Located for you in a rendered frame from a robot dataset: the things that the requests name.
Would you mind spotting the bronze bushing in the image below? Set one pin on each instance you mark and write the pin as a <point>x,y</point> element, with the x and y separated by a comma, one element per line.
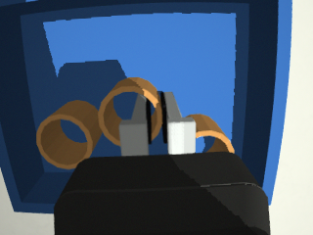
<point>205,126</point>
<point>108,119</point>
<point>54,145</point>

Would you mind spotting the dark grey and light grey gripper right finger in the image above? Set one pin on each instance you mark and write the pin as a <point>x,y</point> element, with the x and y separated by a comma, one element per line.
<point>180,134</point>

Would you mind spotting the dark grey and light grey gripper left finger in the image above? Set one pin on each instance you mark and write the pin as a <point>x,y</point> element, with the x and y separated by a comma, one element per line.
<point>136,134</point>

